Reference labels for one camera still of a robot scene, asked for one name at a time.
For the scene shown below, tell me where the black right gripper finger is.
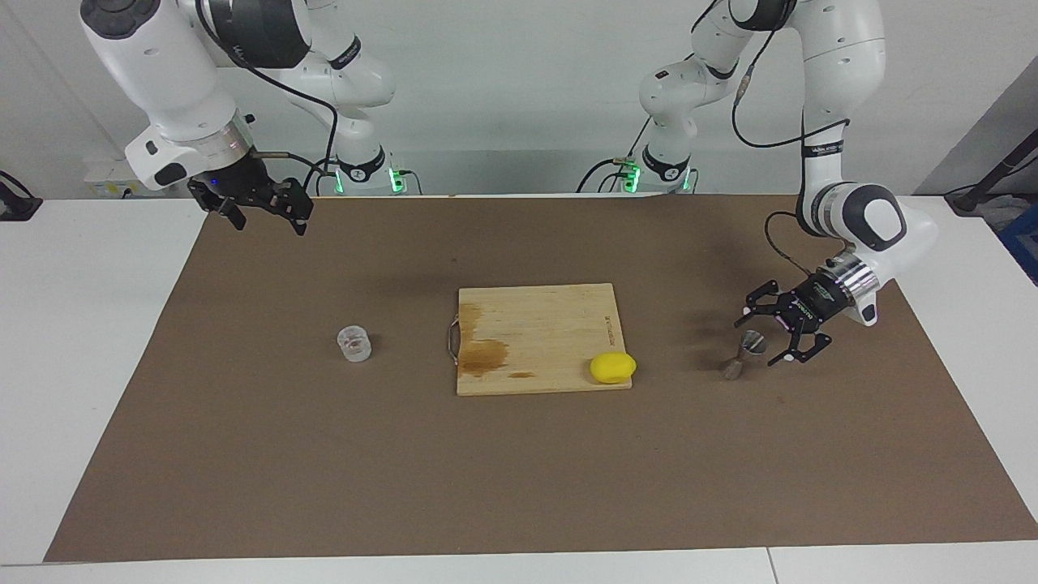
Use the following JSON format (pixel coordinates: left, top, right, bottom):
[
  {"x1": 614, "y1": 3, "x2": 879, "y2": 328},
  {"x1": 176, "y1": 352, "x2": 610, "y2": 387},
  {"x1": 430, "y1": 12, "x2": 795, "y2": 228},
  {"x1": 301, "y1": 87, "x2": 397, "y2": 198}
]
[
  {"x1": 207, "y1": 195, "x2": 248, "y2": 232},
  {"x1": 272, "y1": 178, "x2": 315, "y2": 238}
]

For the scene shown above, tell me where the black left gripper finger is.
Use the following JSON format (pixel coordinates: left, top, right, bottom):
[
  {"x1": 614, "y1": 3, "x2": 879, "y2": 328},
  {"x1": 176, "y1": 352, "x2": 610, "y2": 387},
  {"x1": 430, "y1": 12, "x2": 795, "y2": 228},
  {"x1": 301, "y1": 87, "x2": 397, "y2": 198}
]
[
  {"x1": 734, "y1": 280, "x2": 801, "y2": 329},
  {"x1": 766, "y1": 323, "x2": 834, "y2": 366}
]

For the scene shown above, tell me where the steel double jigger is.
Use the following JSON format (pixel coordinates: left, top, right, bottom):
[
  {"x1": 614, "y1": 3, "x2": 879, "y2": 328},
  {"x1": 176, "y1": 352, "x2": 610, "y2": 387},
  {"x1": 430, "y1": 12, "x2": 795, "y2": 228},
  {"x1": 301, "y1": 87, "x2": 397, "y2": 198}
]
[{"x1": 722, "y1": 330, "x2": 768, "y2": 382}]

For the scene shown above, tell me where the small clear glass cup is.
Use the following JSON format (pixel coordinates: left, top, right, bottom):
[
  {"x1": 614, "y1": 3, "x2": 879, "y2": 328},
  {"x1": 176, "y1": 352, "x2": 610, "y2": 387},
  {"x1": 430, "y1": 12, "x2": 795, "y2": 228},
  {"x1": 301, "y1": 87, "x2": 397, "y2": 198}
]
[{"x1": 337, "y1": 325, "x2": 374, "y2": 363}]

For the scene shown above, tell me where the white power strip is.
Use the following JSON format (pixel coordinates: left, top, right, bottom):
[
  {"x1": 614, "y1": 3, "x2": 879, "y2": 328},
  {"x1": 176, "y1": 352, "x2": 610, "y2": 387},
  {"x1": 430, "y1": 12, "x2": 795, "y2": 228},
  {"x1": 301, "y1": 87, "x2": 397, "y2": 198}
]
[{"x1": 84, "y1": 159, "x2": 143, "y2": 199}]

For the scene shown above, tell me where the yellow lemon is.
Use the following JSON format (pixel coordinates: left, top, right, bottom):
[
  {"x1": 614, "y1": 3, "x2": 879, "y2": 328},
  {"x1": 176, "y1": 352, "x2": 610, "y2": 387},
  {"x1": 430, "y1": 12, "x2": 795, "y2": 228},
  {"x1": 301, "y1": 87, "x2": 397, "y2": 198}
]
[{"x1": 589, "y1": 351, "x2": 638, "y2": 384}]

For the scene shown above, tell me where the blue box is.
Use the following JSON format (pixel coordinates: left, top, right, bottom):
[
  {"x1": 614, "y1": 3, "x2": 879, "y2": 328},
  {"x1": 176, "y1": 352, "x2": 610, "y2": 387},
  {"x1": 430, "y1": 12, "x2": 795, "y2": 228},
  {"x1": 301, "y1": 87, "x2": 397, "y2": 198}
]
[{"x1": 997, "y1": 203, "x2": 1038, "y2": 286}]

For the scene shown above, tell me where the black stand pole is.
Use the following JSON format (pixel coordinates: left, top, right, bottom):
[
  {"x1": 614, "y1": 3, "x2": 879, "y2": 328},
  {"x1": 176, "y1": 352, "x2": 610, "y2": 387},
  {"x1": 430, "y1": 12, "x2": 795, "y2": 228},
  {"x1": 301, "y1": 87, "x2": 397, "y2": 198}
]
[{"x1": 945, "y1": 130, "x2": 1038, "y2": 217}]

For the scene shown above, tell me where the bamboo cutting board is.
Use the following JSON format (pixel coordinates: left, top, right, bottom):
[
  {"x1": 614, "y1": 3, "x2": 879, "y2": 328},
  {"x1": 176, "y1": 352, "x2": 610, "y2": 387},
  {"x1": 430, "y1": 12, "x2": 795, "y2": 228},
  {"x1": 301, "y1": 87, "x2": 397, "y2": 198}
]
[{"x1": 448, "y1": 283, "x2": 633, "y2": 397}]

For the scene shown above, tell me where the brown table mat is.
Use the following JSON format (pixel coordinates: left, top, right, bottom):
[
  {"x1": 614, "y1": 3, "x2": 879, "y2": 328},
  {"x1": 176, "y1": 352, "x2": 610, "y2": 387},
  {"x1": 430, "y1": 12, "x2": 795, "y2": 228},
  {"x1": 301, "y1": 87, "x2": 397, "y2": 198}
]
[{"x1": 43, "y1": 195, "x2": 1038, "y2": 563}]

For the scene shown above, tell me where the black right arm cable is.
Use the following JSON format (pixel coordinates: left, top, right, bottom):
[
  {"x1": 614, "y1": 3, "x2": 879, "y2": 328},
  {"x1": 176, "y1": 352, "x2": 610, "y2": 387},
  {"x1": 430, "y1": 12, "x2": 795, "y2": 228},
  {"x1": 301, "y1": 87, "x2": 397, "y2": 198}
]
[{"x1": 191, "y1": 0, "x2": 341, "y2": 200}]

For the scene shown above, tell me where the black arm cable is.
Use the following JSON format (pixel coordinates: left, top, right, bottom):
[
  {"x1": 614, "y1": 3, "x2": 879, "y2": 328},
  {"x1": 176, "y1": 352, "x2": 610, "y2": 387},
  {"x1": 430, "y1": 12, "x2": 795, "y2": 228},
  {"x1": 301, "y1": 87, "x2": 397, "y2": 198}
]
[
  {"x1": 191, "y1": 0, "x2": 341, "y2": 200},
  {"x1": 689, "y1": 0, "x2": 851, "y2": 281}
]

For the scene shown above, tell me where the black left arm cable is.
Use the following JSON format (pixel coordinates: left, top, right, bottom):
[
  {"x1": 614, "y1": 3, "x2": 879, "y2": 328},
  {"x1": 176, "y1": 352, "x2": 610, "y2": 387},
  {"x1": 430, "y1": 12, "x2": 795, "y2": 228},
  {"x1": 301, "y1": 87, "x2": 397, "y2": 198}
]
[{"x1": 689, "y1": 0, "x2": 851, "y2": 281}]

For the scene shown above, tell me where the black left base cable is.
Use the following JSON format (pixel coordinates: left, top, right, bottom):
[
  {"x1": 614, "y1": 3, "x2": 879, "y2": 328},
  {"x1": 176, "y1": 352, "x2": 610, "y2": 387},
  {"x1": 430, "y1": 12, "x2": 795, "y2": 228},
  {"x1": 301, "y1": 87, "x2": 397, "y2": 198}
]
[{"x1": 577, "y1": 118, "x2": 654, "y2": 194}]

